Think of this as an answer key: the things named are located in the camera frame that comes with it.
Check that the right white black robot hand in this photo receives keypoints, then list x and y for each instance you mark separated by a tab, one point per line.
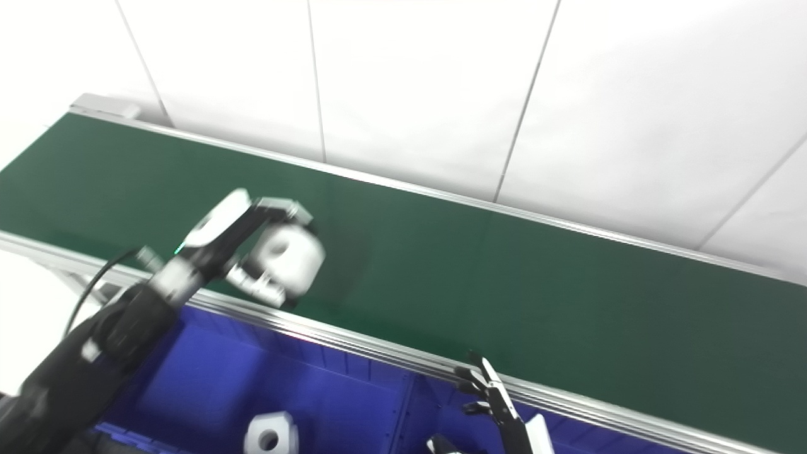
504	410

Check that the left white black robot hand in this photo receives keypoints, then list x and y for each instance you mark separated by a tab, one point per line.
220	233

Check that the white hexagonal part with hole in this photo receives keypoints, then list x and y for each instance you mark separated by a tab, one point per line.
291	260
271	432

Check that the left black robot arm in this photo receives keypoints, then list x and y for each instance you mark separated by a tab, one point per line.
107	353

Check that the blue plastic bin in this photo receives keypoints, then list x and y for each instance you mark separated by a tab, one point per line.
252	378
567	432

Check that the grey conveyor support leg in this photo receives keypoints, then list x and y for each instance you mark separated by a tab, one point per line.
82	280

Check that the green conveyor belt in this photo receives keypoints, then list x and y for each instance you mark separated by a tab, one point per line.
441	271
353	343

